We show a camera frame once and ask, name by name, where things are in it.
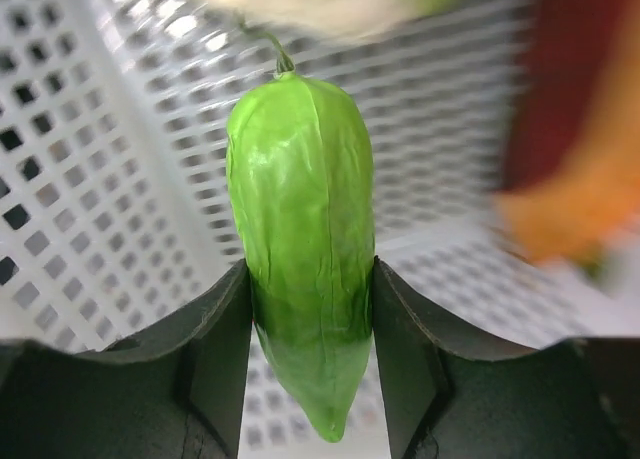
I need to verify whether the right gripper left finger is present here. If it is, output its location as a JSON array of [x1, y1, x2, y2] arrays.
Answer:
[[1, 262, 251, 458]]

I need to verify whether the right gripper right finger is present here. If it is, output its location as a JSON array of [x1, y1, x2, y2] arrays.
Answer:
[[372, 261, 639, 458]]

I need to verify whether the light green cucumber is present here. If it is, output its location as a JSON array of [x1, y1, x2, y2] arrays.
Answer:
[[226, 44, 375, 443]]

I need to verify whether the orange pumpkin slice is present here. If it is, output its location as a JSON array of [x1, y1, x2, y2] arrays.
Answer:
[[494, 0, 639, 266]]

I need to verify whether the white plastic basket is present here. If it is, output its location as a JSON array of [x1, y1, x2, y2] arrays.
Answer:
[[1, 0, 639, 458]]

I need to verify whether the white cauliflower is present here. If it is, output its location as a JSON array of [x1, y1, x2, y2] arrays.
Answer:
[[205, 0, 456, 44]]

